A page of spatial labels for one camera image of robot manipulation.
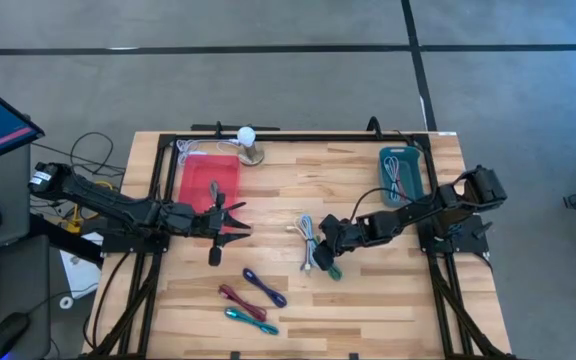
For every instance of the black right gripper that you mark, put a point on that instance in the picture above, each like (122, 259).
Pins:
(340, 232)

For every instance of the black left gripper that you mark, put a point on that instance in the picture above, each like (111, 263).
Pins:
(195, 220)

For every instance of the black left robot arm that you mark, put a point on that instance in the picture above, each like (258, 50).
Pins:
(103, 202)

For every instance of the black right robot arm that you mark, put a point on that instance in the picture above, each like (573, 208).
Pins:
(418, 210)

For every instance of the red translucent plastic bin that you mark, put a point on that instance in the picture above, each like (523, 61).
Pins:
(203, 175)

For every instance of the table lamp with white bulb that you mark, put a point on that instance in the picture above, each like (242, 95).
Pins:
(248, 145)

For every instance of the grey-teal plastic bin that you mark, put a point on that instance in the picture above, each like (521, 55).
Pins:
(410, 170)

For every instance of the white paper sheet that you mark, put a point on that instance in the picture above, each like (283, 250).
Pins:
(83, 272)

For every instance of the yellow clamp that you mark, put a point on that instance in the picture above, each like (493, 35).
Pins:
(74, 220)

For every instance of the grey desk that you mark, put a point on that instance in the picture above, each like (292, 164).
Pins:
(13, 200)

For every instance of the black computer mouse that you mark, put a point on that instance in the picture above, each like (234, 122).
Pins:
(5, 335)

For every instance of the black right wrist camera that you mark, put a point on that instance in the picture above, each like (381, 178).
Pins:
(323, 257)

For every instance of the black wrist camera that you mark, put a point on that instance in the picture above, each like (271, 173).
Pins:
(215, 256)
(323, 257)

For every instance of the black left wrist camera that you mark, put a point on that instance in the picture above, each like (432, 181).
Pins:
(215, 256)

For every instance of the black aluminium table frame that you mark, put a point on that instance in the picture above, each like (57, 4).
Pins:
(168, 139)

